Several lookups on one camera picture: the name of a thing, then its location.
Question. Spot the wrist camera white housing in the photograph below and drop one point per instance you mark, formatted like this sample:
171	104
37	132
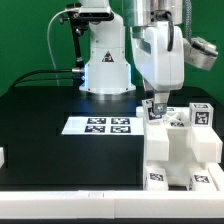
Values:
202	54

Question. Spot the black camera stand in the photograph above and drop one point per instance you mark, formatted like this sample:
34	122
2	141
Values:
78	28

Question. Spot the white chair back frame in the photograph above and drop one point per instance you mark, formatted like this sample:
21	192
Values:
206	144

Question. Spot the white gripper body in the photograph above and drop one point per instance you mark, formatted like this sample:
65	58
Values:
162	69

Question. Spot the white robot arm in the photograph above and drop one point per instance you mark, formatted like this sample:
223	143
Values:
108	71

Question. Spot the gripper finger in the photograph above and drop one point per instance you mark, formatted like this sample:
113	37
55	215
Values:
160	102

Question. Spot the white front fence bar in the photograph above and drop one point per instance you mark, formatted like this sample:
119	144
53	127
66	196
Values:
110	204

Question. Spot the white left fence piece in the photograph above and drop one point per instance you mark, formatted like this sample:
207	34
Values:
1	157

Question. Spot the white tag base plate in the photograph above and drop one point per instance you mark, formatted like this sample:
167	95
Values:
103	126

